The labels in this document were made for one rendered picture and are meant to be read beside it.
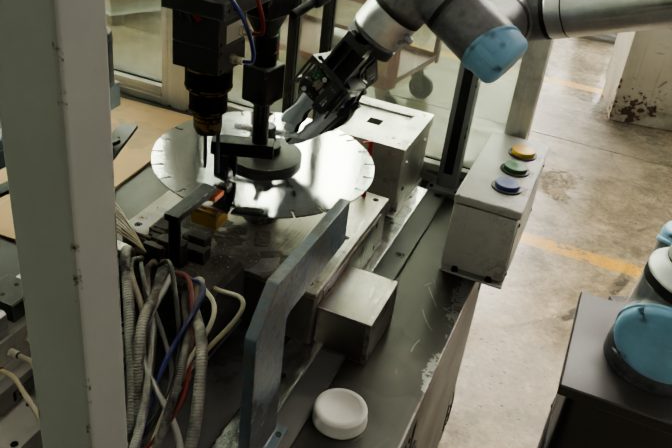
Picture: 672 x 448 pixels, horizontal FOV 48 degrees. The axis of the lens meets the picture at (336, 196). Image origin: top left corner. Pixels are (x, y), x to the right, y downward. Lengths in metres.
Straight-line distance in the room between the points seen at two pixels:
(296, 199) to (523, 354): 1.44
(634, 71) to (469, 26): 3.18
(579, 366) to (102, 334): 0.86
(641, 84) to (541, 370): 2.14
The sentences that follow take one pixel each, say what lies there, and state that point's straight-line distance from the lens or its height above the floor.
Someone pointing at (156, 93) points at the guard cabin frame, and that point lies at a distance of 1.78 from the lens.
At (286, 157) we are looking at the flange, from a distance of 1.11.
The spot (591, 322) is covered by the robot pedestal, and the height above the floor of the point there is 0.75.
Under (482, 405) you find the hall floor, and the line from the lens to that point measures 2.16.
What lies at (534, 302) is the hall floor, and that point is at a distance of 2.58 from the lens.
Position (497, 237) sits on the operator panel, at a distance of 1.23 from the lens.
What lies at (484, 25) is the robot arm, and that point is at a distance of 0.95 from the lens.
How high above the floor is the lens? 1.48
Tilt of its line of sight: 30 degrees down
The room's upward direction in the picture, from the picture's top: 7 degrees clockwise
